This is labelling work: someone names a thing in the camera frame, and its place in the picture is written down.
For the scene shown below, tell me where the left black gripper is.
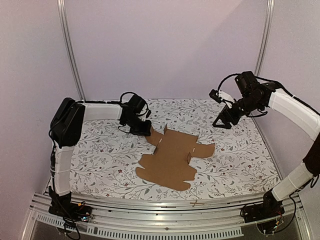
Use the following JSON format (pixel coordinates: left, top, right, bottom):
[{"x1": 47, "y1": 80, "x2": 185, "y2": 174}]
[{"x1": 124, "y1": 115, "x2": 152, "y2": 136}]

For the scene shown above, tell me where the brown cardboard box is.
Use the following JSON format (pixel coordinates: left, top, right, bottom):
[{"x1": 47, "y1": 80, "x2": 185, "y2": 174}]
[{"x1": 135, "y1": 127, "x2": 215, "y2": 191}]

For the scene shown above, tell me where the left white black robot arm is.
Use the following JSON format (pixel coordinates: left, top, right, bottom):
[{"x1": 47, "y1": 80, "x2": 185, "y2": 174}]
[{"x1": 48, "y1": 93, "x2": 152, "y2": 197}]

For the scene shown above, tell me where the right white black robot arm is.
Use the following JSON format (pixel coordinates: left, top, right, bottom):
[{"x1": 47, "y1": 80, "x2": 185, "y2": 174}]
[{"x1": 209, "y1": 71, "x2": 320, "y2": 218}]

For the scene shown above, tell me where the floral patterned table mat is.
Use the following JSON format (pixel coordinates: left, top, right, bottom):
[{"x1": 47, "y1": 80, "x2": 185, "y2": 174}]
[{"x1": 69, "y1": 99, "x2": 280, "y2": 201}]

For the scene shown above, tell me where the small wooden stick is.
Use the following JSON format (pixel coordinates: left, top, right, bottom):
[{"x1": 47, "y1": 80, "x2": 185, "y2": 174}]
[{"x1": 190, "y1": 199, "x2": 205, "y2": 208}]

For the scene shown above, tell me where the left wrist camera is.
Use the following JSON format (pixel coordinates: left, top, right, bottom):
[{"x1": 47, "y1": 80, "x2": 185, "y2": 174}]
[{"x1": 144, "y1": 108, "x2": 151, "y2": 120}]

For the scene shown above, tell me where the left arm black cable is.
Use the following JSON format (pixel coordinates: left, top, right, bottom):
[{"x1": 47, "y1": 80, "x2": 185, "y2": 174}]
[{"x1": 119, "y1": 91, "x2": 137, "y2": 106}]

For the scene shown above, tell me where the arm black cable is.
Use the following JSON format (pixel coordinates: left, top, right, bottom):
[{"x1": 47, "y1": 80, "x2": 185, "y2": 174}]
[
  {"x1": 119, "y1": 91, "x2": 137, "y2": 106},
  {"x1": 216, "y1": 73, "x2": 288, "y2": 93}
]

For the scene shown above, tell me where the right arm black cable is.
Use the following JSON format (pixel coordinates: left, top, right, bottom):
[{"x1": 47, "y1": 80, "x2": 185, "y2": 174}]
[{"x1": 216, "y1": 73, "x2": 288, "y2": 93}]

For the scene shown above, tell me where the aluminium front rail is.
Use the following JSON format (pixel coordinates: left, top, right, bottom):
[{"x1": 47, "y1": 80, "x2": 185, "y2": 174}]
[{"x1": 21, "y1": 192, "x2": 313, "y2": 240}]

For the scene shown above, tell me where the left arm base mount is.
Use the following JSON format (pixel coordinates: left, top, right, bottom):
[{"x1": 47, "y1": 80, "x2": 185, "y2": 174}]
[{"x1": 48, "y1": 200, "x2": 93, "y2": 222}]

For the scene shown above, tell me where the right aluminium frame post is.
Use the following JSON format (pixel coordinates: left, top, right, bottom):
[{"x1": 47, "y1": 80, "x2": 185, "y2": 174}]
[{"x1": 254, "y1": 0, "x2": 275, "y2": 76}]

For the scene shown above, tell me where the aluminium frame post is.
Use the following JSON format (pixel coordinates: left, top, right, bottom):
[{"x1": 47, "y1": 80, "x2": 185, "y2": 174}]
[
  {"x1": 254, "y1": 0, "x2": 275, "y2": 76},
  {"x1": 56, "y1": 0, "x2": 86, "y2": 100}
]

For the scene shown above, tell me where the left aluminium frame post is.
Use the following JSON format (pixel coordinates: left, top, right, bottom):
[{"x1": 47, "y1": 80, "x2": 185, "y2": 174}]
[{"x1": 56, "y1": 0, "x2": 86, "y2": 100}]

